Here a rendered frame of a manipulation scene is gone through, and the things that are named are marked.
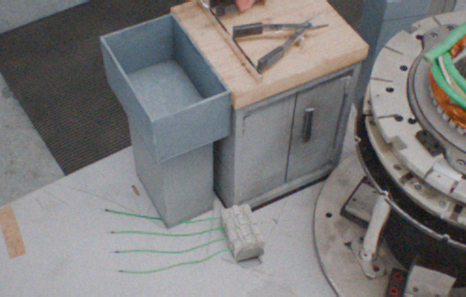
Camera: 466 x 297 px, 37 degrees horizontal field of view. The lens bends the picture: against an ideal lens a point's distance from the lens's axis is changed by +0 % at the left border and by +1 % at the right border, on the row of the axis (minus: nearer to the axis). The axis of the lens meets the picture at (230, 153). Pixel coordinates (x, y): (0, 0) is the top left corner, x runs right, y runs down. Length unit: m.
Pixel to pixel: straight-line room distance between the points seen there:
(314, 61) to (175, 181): 0.26
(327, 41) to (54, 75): 1.60
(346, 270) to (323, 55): 0.32
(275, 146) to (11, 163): 1.34
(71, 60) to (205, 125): 1.61
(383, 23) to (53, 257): 0.61
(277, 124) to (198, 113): 0.15
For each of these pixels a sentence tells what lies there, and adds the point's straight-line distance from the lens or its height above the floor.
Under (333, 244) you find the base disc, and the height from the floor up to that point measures 0.80.
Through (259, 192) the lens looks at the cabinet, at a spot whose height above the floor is 0.81.
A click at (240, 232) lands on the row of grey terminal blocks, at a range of 1.03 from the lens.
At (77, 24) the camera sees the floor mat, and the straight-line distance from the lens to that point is 2.60.
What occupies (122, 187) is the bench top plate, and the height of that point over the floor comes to 0.78.
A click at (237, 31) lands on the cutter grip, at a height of 1.09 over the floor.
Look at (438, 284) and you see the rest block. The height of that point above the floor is 0.85.
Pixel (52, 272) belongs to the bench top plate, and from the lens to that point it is 1.06.
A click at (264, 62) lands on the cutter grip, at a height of 1.09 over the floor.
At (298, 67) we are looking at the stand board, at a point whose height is 1.07.
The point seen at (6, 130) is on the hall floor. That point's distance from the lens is 2.31.
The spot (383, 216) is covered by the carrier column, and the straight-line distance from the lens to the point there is 0.93.
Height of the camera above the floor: 1.69
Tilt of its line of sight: 52 degrees down
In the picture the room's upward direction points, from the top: 1 degrees clockwise
